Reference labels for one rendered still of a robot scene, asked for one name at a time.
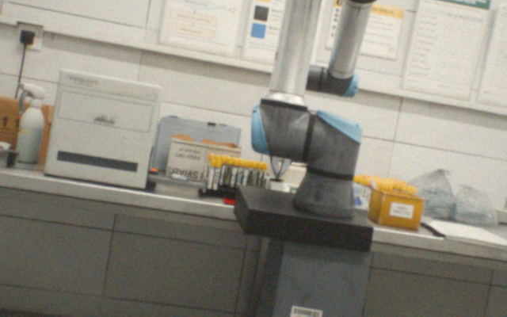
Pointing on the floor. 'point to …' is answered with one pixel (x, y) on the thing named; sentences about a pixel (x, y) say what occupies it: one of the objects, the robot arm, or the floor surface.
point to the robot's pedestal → (310, 280)
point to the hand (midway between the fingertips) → (278, 174)
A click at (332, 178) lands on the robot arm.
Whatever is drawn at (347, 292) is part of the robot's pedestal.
